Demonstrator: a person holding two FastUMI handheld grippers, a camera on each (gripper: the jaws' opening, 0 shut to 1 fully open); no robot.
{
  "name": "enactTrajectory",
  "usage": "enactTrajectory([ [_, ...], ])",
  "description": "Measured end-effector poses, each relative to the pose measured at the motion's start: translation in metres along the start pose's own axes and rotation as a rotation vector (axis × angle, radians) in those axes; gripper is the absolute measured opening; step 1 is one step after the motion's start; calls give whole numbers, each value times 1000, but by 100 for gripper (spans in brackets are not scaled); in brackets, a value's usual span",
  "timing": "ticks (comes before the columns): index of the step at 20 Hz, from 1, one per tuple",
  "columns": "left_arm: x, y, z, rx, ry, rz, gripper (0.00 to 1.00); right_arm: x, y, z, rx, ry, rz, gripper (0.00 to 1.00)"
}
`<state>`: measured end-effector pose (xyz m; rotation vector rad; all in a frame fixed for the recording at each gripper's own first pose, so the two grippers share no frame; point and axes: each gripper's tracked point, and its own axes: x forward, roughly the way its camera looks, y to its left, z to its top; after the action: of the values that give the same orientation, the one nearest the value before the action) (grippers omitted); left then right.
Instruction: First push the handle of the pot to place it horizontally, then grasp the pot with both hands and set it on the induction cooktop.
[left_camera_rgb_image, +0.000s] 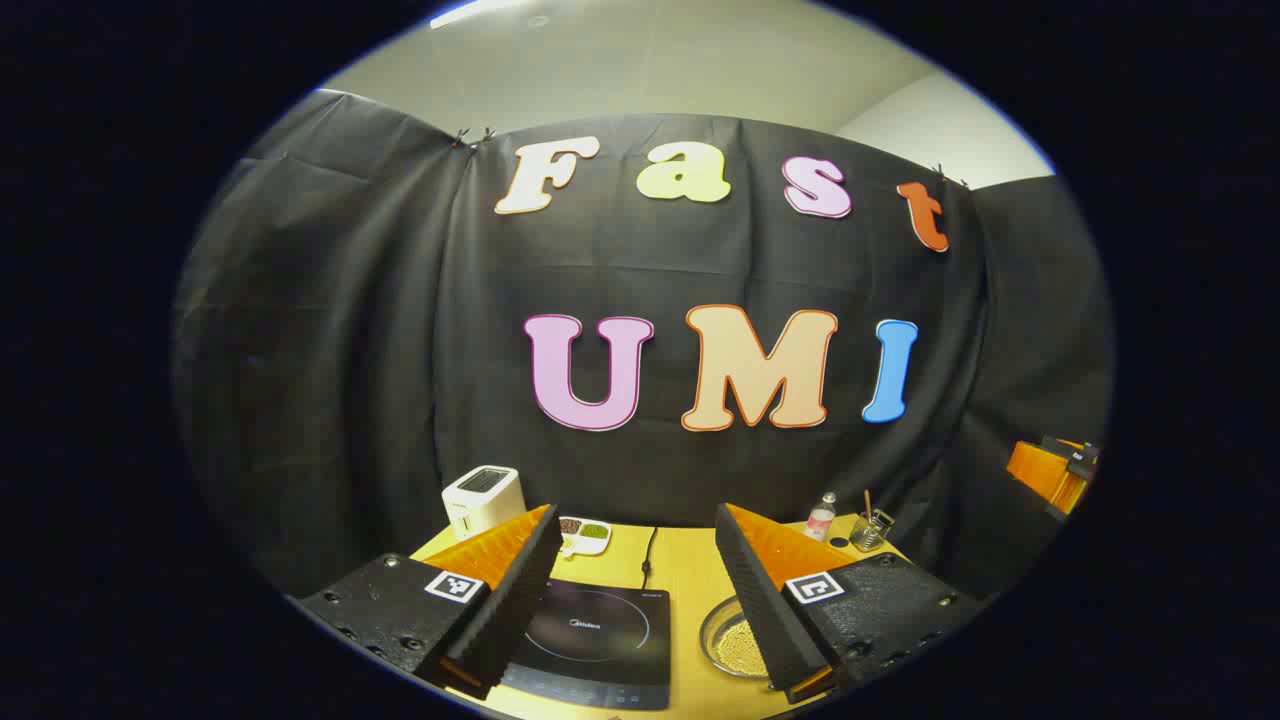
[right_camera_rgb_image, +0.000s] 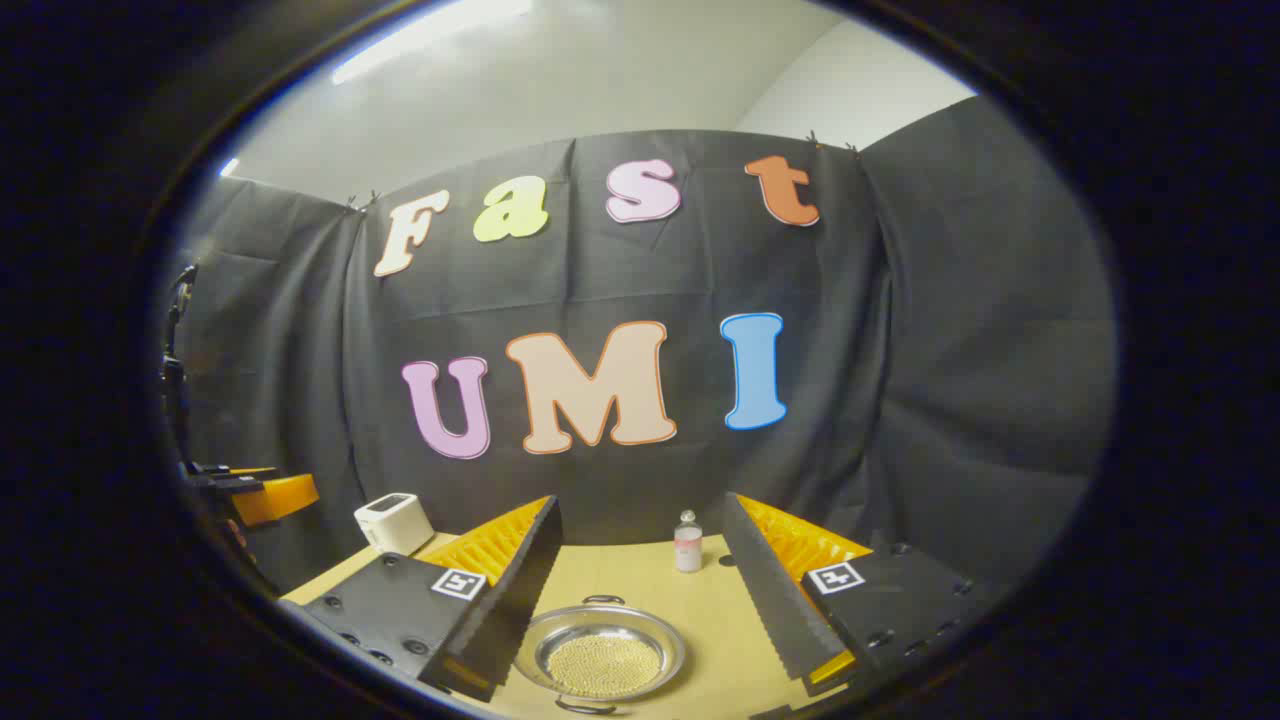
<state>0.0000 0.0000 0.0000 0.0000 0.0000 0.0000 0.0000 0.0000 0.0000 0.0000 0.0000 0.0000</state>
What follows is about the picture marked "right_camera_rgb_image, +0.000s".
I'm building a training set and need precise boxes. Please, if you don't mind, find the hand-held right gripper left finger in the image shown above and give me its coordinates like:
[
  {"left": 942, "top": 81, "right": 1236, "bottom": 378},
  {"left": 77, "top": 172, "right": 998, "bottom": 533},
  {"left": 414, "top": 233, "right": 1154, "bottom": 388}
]
[{"left": 300, "top": 495, "right": 563, "bottom": 701}]

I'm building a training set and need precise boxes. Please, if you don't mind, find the steel pot with black handles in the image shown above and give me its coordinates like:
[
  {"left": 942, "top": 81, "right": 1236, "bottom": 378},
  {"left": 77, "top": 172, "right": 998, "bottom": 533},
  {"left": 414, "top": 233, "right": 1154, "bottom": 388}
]
[{"left": 513, "top": 595, "right": 687, "bottom": 715}]

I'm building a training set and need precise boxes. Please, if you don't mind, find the black backdrop cloth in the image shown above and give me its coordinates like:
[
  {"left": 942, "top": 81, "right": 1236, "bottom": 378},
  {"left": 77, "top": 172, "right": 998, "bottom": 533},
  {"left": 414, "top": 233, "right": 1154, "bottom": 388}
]
[{"left": 170, "top": 95, "right": 1119, "bottom": 601}]

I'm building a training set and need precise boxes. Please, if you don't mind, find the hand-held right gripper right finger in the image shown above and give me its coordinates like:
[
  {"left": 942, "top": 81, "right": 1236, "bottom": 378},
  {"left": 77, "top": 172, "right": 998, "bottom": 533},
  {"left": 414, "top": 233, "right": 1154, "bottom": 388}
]
[{"left": 722, "top": 492, "right": 986, "bottom": 696}]

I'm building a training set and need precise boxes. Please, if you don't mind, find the white toaster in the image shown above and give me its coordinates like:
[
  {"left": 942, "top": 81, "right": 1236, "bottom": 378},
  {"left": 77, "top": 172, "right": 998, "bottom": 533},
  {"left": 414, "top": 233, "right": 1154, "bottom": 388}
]
[{"left": 354, "top": 493, "right": 435, "bottom": 556}]

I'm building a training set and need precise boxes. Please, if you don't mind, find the pile of yellow soybeans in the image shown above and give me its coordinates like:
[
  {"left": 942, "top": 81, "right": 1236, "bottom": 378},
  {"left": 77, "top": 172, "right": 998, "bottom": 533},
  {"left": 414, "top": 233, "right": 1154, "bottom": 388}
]
[{"left": 547, "top": 635, "right": 664, "bottom": 699}]

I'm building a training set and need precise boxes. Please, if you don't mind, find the clear bottle with pink label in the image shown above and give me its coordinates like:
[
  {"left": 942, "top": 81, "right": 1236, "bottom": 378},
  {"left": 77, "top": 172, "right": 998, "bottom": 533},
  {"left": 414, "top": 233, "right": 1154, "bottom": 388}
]
[{"left": 674, "top": 510, "right": 704, "bottom": 573}]

